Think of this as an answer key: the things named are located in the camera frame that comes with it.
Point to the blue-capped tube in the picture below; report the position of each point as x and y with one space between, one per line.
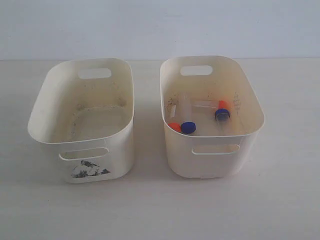
187 124
223 118

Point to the orange-capped tube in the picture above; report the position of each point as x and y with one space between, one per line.
214 104
173 120

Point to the white plastic bin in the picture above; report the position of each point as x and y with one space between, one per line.
85 111
206 154

